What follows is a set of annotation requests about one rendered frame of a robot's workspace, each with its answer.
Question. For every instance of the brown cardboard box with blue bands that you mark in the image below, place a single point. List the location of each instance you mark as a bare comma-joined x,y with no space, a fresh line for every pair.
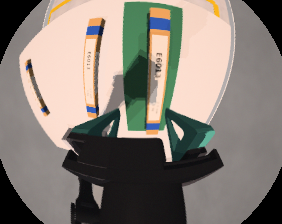
159,38

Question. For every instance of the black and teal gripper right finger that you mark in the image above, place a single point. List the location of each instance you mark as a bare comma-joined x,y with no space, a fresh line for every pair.
196,134

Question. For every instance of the orange welding electrode pack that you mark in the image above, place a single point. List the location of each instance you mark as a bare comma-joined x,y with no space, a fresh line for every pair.
34,88

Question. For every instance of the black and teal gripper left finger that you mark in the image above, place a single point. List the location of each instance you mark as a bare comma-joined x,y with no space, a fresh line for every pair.
97,125

